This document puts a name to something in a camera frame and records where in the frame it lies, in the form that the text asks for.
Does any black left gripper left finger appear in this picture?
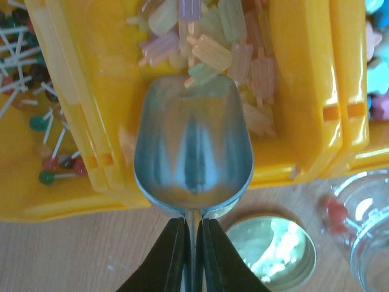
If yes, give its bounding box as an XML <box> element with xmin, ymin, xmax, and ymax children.
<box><xmin>118</xmin><ymin>218</ymin><xmax>185</xmax><ymax>292</ymax></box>

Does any yellow popsicle candy bin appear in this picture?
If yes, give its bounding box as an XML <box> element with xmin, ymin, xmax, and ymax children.
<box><xmin>43</xmin><ymin>1</ymin><xmax>342</xmax><ymax>193</ymax></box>

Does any pile of popsicle candies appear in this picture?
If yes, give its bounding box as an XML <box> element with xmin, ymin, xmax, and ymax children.
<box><xmin>125</xmin><ymin>1</ymin><xmax>277</xmax><ymax>139</ymax></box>

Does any yellow star candy bin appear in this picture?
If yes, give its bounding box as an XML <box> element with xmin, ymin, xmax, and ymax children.
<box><xmin>322</xmin><ymin>1</ymin><xmax>388</xmax><ymax>178</ymax></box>

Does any silver metal scoop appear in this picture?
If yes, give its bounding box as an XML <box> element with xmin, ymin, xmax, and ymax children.
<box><xmin>134</xmin><ymin>74</ymin><xmax>253</xmax><ymax>291</ymax></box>

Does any clear glass jar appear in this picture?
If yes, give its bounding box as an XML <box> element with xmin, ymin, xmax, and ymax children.
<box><xmin>319</xmin><ymin>170</ymin><xmax>388</xmax><ymax>291</ymax></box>

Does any pile of lollipops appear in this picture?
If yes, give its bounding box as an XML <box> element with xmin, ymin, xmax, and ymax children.
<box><xmin>1</xmin><ymin>1</ymin><xmax>88</xmax><ymax>186</ymax></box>

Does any gold jar lid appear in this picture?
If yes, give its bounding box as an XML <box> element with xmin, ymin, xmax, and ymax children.
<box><xmin>226</xmin><ymin>214</ymin><xmax>317</xmax><ymax>291</ymax></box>

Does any pile of star candies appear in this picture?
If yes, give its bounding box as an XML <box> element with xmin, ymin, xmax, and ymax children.
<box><xmin>365</xmin><ymin>1</ymin><xmax>388</xmax><ymax>121</ymax></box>

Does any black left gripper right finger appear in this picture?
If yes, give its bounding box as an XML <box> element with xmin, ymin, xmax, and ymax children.
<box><xmin>200</xmin><ymin>218</ymin><xmax>269</xmax><ymax>291</ymax></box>

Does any yellow lollipop bin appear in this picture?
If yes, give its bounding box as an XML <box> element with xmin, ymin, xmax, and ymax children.
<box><xmin>1</xmin><ymin>1</ymin><xmax>148</xmax><ymax>222</ymax></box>

